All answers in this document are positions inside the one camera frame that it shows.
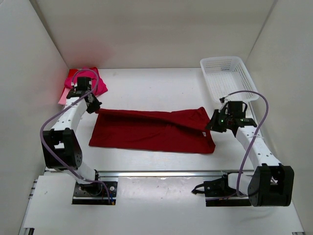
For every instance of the aluminium rail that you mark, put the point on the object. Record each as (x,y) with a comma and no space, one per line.
(174,173)

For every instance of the white plastic mesh basket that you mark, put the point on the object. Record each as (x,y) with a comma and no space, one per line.
(228,74)

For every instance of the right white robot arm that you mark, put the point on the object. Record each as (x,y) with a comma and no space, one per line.
(271,183)

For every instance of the magenta folded t shirt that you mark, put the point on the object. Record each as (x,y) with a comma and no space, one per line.
(101,87)

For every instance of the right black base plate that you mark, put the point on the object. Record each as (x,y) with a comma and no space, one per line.
(218,194)

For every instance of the light pink folded t shirt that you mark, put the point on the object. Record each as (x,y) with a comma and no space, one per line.
(62,100)

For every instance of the dark red t shirt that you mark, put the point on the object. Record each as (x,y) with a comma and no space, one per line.
(181,131)

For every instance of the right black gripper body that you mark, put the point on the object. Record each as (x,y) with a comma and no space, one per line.
(225,118)

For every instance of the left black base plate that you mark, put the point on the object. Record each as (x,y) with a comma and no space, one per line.
(95,194)

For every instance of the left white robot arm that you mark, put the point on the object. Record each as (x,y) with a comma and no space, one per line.
(61,148)

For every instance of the bright red folded t shirt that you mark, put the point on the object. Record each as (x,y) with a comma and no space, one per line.
(87,73)

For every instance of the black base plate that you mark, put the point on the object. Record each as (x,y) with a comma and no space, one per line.
(95,194)
(218,194)

